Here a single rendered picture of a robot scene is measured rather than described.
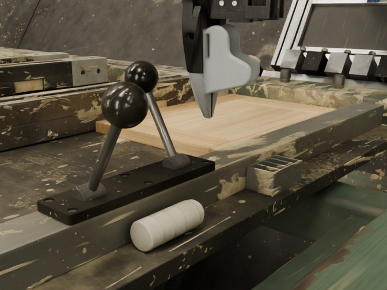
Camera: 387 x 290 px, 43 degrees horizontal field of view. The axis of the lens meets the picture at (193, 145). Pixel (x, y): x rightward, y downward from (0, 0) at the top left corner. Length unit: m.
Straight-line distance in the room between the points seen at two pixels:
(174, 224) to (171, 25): 2.37
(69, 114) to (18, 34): 3.03
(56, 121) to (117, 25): 2.28
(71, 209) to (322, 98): 0.73
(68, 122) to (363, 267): 0.61
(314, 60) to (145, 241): 0.91
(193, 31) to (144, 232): 0.19
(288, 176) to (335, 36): 1.41
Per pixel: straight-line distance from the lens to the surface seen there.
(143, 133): 0.81
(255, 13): 0.45
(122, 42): 2.99
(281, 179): 0.61
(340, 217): 0.72
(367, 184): 1.75
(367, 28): 1.98
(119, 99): 0.39
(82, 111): 0.88
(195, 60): 0.47
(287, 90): 1.11
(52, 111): 0.84
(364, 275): 0.35
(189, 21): 0.46
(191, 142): 0.75
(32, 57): 1.54
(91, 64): 1.44
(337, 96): 1.06
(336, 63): 1.27
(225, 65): 0.47
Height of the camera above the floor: 1.80
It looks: 50 degrees down
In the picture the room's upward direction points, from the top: 57 degrees counter-clockwise
